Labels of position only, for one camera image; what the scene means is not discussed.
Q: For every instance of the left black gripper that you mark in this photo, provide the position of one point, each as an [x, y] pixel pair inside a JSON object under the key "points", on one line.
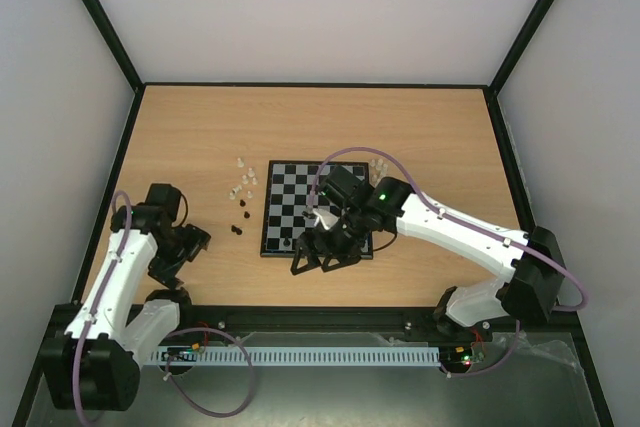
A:
{"points": [[167, 272]]}

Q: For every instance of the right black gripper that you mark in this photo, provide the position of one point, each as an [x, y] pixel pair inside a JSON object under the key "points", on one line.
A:
{"points": [[329, 247]]}

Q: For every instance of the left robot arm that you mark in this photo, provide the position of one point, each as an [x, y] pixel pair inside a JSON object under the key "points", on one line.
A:
{"points": [[136, 300]]}

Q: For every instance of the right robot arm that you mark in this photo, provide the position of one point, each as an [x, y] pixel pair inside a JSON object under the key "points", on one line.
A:
{"points": [[525, 266]]}

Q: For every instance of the black and silver chessboard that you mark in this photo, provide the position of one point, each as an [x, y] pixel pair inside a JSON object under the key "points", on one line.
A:
{"points": [[288, 185]]}

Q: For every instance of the black aluminium frame rail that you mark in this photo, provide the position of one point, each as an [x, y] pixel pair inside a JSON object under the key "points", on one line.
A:
{"points": [[413, 324]]}

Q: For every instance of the white slotted cable duct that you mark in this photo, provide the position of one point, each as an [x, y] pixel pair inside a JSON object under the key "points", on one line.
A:
{"points": [[300, 356]]}

